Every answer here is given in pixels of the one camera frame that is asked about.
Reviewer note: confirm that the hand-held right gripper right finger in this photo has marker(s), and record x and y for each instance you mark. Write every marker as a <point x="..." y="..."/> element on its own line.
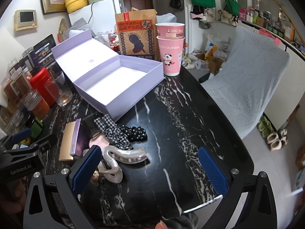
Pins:
<point x="213" y="174"/>

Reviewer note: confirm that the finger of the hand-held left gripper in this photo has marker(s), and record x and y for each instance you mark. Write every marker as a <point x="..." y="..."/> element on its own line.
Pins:
<point x="47" y="142"/>
<point x="21" y="134"/>

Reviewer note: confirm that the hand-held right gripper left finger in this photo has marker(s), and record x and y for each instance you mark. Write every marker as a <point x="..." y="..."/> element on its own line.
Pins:
<point x="87" y="169"/>

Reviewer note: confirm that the gold box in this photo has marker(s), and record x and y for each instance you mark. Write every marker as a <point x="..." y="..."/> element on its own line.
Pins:
<point x="66" y="143"/>

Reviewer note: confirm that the pink round compact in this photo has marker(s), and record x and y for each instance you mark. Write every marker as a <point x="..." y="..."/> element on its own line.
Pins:
<point x="100" y="141"/>

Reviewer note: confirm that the lavender slim box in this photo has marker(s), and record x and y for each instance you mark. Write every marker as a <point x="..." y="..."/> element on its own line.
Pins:
<point x="78" y="138"/>

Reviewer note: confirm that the pearl claw hair clip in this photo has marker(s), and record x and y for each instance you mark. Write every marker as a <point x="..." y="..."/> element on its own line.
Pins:
<point x="128" y="155"/>

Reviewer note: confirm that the smoky grey glass cup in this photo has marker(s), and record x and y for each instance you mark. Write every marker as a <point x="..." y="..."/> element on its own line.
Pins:
<point x="88" y="124"/>

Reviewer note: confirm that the black white checked scrunchie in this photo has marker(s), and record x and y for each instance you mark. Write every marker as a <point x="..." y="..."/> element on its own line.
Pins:
<point x="114" y="133"/>

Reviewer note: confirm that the black polka-dot scrunchie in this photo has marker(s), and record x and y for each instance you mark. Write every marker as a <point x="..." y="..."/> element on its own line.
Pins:
<point x="135" y="132"/>

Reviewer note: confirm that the lavender gift box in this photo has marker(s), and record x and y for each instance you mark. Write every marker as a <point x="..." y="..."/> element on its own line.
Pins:
<point x="133" y="95"/>

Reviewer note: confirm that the person's right hand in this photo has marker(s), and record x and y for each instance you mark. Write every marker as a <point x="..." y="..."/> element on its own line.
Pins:
<point x="161" y="225"/>

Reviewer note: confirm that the yellow fruit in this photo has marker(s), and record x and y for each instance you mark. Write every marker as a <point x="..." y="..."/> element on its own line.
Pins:
<point x="28" y="140"/>

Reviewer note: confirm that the green jar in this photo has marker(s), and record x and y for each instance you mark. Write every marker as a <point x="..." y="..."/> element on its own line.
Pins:
<point x="37" y="128"/>

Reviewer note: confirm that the clear jar orange contents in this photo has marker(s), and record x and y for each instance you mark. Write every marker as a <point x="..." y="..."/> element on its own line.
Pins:
<point x="39" y="105"/>

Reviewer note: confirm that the cluster of clear storage jars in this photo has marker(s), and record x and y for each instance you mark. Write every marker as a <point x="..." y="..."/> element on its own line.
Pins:
<point x="16" y="85"/>

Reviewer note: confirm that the clear glass tumbler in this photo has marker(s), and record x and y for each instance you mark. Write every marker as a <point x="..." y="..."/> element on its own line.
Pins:
<point x="59" y="93"/>

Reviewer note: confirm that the dark grey clothing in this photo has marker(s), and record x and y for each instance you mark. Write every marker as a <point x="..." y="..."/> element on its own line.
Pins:
<point x="185" y="220"/>

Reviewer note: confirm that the red canister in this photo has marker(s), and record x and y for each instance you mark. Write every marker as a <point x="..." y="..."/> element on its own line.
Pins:
<point x="39" y="83"/>

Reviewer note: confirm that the beige fuzzy slippers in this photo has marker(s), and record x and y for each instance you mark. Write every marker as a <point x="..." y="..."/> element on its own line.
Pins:
<point x="274" y="141"/>

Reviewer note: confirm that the green slippers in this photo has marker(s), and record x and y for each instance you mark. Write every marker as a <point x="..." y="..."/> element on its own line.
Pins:
<point x="264" y="126"/>

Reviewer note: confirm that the black menu booklet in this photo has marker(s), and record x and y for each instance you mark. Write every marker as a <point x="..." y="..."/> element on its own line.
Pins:
<point x="45" y="50"/>

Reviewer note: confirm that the chair with grey leaf cover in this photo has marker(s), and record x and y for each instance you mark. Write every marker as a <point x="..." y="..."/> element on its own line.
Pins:
<point x="247" y="76"/>

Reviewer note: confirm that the white cabinet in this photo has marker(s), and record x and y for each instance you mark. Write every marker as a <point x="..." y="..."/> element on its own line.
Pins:
<point x="283" y="95"/>

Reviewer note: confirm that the woven straw fan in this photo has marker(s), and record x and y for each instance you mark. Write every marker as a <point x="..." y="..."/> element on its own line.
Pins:
<point x="63" y="27"/>

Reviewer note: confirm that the beige intercom panel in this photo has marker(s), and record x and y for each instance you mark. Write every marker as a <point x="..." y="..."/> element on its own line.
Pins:
<point x="26" y="18"/>

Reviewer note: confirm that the clear plastic bag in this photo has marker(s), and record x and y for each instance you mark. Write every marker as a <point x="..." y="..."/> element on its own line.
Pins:
<point x="107" y="38"/>

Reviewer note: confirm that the grey foil bag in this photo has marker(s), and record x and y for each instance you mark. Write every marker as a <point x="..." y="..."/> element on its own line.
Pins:
<point x="78" y="25"/>

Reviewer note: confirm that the pink panda paper cup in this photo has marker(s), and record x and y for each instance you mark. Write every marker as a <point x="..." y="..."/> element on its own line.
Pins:
<point x="170" y="59"/>

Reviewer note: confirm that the white yellow plastic bag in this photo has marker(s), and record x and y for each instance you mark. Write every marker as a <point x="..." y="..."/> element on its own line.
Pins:
<point x="214" y="49"/>

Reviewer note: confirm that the white refrigerator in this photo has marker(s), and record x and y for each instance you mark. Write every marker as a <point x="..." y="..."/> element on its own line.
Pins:
<point x="102" y="12"/>

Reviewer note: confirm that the yellow pot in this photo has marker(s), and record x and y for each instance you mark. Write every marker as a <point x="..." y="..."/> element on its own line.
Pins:
<point x="76" y="2"/>

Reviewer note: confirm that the brown printed paper bag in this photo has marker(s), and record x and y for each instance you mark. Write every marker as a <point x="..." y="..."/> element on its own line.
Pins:
<point x="135" y="28"/>

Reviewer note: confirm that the cream canvas bag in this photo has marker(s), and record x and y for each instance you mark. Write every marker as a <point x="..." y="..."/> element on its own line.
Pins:
<point x="226" y="15"/>

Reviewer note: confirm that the row of cosmetic bottles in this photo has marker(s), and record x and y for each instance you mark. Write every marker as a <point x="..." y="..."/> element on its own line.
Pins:
<point x="269" y="19"/>

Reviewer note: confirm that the brown door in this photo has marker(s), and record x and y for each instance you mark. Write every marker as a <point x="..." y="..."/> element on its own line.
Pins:
<point x="138" y="0"/>

